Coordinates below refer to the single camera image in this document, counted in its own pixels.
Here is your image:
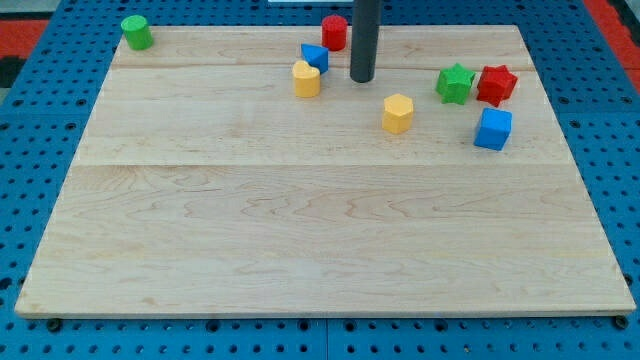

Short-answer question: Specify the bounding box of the blue triangle block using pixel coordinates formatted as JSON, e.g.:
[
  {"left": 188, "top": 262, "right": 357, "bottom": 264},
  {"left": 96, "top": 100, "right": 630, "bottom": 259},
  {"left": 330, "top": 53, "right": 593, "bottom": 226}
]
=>
[{"left": 301, "top": 43, "right": 329, "bottom": 74}]

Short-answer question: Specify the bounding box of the green cylinder block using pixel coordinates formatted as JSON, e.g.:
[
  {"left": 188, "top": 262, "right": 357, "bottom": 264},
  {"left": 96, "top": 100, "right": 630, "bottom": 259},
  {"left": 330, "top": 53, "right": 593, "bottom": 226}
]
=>
[{"left": 120, "top": 15, "right": 154, "bottom": 51}]

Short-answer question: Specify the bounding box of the red star block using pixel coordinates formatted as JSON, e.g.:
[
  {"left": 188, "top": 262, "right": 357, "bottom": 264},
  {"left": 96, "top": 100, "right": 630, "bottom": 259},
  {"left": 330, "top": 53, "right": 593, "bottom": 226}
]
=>
[{"left": 476, "top": 65, "right": 518, "bottom": 107}]

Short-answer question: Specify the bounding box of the light wooden board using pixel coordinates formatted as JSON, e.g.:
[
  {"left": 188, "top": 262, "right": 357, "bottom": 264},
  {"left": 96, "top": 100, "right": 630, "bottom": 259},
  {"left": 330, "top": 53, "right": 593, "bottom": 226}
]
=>
[{"left": 15, "top": 25, "right": 636, "bottom": 319}]

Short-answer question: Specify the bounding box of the blue cube block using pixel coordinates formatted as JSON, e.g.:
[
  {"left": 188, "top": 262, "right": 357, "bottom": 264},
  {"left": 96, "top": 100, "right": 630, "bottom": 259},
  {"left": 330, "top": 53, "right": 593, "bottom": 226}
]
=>
[{"left": 473, "top": 108, "right": 513, "bottom": 151}]

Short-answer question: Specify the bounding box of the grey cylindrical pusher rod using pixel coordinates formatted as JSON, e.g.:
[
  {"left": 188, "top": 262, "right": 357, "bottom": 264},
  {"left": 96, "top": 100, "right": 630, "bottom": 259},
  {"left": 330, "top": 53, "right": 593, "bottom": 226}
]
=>
[{"left": 350, "top": 0, "right": 382, "bottom": 83}]

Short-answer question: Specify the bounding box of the green star block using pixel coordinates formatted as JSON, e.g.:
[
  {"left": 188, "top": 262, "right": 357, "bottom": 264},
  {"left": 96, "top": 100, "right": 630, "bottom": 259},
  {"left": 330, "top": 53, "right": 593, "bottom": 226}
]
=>
[{"left": 436, "top": 63, "right": 476, "bottom": 105}]

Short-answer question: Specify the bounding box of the yellow hexagon block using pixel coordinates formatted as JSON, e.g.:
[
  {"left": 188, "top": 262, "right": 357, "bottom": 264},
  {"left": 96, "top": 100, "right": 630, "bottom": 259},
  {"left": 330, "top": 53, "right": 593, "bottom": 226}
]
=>
[{"left": 382, "top": 94, "right": 414, "bottom": 134}]

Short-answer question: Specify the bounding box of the yellow heart block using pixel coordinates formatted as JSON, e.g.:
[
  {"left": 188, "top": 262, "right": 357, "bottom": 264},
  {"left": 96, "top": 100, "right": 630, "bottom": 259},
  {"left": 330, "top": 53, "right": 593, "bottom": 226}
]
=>
[{"left": 292, "top": 60, "right": 321, "bottom": 98}]

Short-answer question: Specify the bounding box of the red cylinder block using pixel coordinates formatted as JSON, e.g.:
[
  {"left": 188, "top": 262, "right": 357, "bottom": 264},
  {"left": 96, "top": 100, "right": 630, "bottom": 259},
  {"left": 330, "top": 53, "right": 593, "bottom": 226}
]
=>
[{"left": 321, "top": 15, "right": 348, "bottom": 51}]

